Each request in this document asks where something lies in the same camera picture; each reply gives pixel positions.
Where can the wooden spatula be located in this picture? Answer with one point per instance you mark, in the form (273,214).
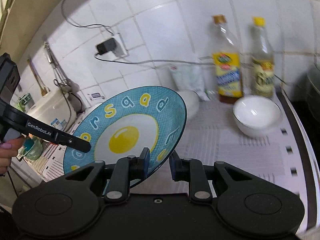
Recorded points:
(43,88)

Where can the person left hand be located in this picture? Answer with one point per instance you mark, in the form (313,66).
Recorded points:
(9,150)

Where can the blue fried egg plate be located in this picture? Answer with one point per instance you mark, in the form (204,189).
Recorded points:
(148,116)

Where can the white rice cooker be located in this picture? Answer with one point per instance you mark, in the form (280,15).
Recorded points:
(55,110)

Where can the white wall socket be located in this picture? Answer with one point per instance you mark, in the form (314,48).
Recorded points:
(120,50)

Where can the green cup basket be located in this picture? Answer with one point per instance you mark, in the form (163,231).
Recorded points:
(31,149)

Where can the hanging metal utensil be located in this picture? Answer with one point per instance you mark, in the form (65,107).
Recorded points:
(62,80)

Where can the small white bowl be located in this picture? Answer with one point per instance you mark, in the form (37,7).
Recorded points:
(257,116)

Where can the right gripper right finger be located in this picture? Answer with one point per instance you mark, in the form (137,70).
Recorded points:
(191,171)

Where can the vinegar bottle yellow cap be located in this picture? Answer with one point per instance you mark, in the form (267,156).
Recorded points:
(262,59)

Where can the white plastic bag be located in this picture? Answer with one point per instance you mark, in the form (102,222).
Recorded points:
(189,77)

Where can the striped table cloth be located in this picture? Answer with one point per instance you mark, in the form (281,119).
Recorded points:
(285,157)

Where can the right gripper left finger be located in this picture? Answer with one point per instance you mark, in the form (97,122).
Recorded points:
(127,169)

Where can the cooking wine bottle yellow label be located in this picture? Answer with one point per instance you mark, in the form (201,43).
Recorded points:
(226,59)

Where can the black power adapter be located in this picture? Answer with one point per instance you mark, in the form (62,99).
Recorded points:
(106,46)

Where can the black wok with lid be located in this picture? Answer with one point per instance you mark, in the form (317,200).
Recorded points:
(309,104)

